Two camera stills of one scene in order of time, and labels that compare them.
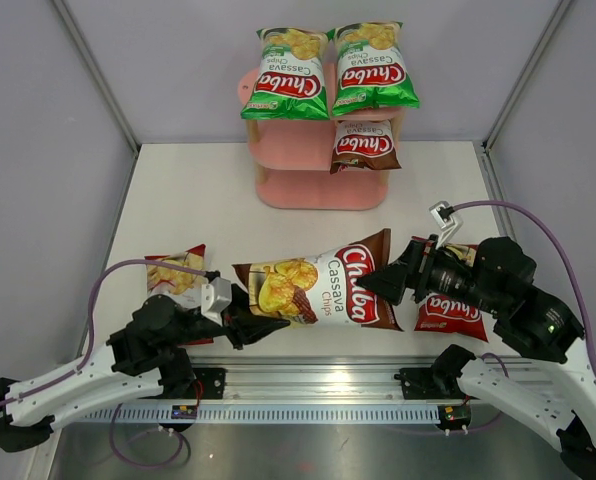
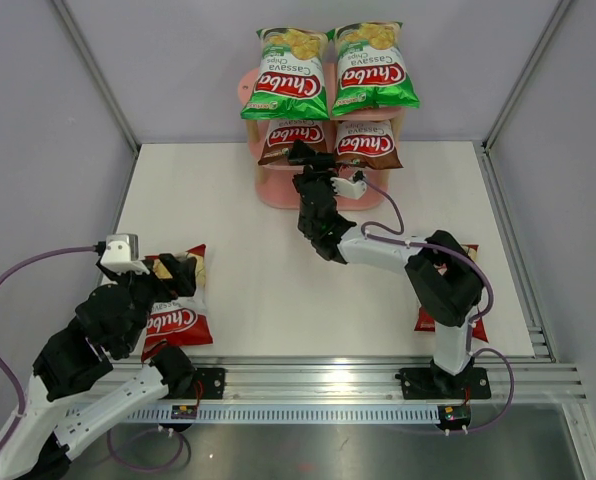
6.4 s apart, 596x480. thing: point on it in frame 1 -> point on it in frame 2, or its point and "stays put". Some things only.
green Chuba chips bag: (292, 83) stays put
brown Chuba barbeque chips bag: (363, 144) stays put
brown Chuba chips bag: (324, 288) -> (282, 134)
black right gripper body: (438, 273) -> (321, 175)
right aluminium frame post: (507, 106) stays put
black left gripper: (241, 326) -> (183, 277)
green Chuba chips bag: (371, 68) stays put
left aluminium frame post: (97, 75) stays put
